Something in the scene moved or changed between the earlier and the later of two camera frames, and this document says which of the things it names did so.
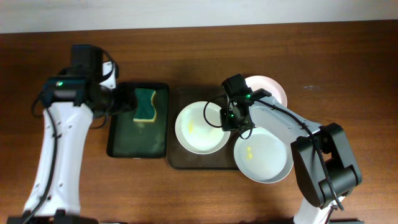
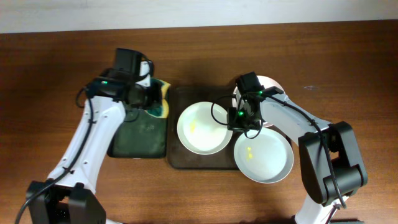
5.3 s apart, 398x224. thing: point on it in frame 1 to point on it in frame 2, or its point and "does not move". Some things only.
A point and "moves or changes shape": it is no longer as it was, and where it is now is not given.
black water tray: (127, 139) does not move
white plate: (198, 128) does not move
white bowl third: (265, 157) does not move
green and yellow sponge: (145, 111) moves or changes shape
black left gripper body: (116, 101) to (147, 97)
